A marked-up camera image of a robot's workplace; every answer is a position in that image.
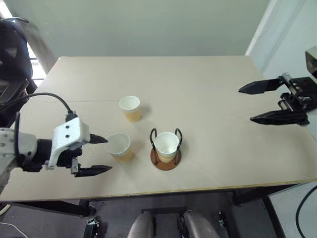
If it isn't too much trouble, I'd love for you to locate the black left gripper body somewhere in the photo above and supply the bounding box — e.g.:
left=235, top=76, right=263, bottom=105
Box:
left=56, top=146, right=83, bottom=176

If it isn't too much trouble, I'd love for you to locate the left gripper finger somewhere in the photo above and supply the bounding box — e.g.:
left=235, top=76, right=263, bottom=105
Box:
left=89, top=133, right=109, bottom=145
left=74, top=165, right=113, bottom=178

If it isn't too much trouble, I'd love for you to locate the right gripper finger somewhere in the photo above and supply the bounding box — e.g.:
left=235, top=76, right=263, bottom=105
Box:
left=249, top=110, right=310, bottom=127
left=238, top=78, right=286, bottom=95

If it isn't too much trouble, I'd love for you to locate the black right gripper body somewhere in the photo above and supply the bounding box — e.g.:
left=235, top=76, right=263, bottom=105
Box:
left=277, top=72, right=317, bottom=114

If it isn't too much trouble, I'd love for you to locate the white and tan paper cup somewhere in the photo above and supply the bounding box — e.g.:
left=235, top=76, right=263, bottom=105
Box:
left=118, top=95, right=141, bottom=123
left=154, top=131, right=180, bottom=164
left=106, top=132, right=135, bottom=162

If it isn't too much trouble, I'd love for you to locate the grey rounded metal shape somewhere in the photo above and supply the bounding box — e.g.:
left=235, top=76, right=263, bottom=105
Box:
left=182, top=210, right=220, bottom=238
left=127, top=212, right=155, bottom=238

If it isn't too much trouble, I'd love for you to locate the black office chair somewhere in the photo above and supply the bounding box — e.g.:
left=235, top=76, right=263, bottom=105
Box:
left=0, top=16, right=38, bottom=127

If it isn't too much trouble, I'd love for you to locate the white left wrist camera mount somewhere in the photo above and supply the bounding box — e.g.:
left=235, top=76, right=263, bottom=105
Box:
left=48, top=117, right=91, bottom=171

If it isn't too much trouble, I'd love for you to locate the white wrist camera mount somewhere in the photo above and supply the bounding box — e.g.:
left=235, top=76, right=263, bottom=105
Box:
left=305, top=45, right=317, bottom=80
left=48, top=117, right=91, bottom=171

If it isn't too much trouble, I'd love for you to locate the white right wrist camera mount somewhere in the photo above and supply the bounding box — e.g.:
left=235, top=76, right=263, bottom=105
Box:
left=305, top=45, right=317, bottom=80

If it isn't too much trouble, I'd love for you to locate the black table leg frame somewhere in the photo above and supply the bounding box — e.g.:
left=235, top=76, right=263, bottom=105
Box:
left=0, top=199, right=97, bottom=218
left=232, top=183, right=308, bottom=238

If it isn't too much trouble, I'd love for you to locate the black wire cup holder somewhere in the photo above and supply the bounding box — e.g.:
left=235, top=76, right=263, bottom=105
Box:
left=149, top=127, right=183, bottom=172

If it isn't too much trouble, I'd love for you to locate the thin white floor cable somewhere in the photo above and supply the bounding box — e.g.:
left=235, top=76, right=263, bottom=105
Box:
left=0, top=221, right=28, bottom=238

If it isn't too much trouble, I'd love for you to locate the black floor cable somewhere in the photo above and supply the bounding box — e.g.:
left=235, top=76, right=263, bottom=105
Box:
left=295, top=184, right=317, bottom=238

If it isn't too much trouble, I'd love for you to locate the grey slanted post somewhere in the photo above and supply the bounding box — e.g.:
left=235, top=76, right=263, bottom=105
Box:
left=22, top=19, right=58, bottom=75

